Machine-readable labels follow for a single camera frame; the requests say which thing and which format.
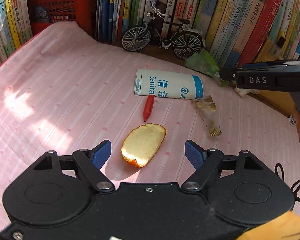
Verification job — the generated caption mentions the books on wooden organizer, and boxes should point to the books on wooden organizer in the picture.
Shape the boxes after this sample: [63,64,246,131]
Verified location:
[256,0,300,61]

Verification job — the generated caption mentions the back row of books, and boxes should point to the back row of books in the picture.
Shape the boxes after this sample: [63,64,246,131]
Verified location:
[96,0,285,68]

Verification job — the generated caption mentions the row of books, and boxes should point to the row of books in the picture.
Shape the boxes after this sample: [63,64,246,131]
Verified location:
[96,0,285,68]
[0,0,33,65]

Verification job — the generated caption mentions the green leaf wrapper by books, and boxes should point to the green leaf wrapper by books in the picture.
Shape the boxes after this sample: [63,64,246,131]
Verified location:
[185,50,229,87]

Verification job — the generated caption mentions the left row of books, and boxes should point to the left row of books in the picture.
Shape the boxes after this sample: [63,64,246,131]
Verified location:
[0,0,33,65]

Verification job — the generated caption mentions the wooden desk drawer organizer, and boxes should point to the wooden desk drawer organizer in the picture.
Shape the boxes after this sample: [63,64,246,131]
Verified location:
[234,37,295,115]

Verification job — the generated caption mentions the brown patterned small wrapper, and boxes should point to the brown patterned small wrapper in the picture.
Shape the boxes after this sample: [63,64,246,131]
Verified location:
[194,95,222,137]

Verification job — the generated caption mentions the red crayon on cloth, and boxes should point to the red crayon on cloth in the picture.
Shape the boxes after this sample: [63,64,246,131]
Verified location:
[143,95,155,122]

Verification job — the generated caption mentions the pink striped table cloth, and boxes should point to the pink striped table cloth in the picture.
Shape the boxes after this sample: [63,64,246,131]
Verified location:
[0,22,300,231]

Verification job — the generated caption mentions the white sanitary wipes pack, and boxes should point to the white sanitary wipes pack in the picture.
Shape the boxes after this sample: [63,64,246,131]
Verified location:
[134,69,204,100]

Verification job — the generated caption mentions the black model bicycle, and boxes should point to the black model bicycle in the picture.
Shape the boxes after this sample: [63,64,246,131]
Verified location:
[121,2,205,60]

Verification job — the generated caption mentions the red plastic basket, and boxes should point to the red plastic basket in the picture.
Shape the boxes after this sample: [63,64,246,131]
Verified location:
[27,0,97,37]

